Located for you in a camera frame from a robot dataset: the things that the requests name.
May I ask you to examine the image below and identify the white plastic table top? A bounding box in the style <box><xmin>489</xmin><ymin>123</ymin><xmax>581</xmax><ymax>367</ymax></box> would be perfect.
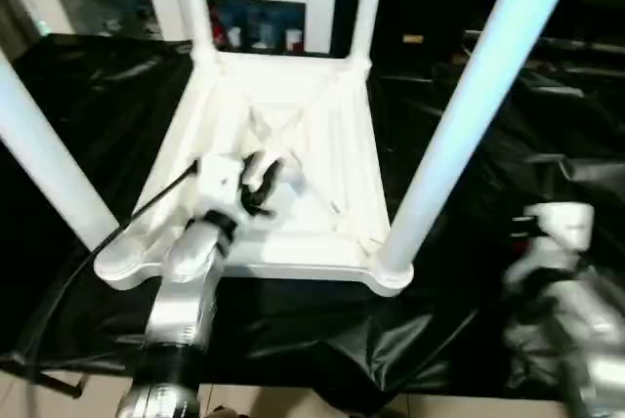
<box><xmin>94</xmin><ymin>47</ymin><xmax>415</xmax><ymax>298</ymax></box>

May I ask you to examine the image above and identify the black metal rod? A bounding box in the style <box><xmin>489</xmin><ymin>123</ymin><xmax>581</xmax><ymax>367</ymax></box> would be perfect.
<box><xmin>464</xmin><ymin>33</ymin><xmax>625</xmax><ymax>60</ymax></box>

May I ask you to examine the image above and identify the black plastic mat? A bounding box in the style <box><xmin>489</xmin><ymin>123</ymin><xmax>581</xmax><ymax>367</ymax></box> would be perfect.
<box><xmin>0</xmin><ymin>32</ymin><xmax>625</xmax><ymax>409</ymax></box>

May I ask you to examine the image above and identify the black tripod leg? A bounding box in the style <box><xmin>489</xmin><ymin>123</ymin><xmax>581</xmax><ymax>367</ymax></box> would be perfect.
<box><xmin>0</xmin><ymin>359</ymin><xmax>91</xmax><ymax>399</ymax></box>

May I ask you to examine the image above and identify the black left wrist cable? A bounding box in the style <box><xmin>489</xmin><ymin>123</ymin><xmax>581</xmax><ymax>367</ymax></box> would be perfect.
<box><xmin>23</xmin><ymin>160</ymin><xmax>202</xmax><ymax>380</ymax></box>

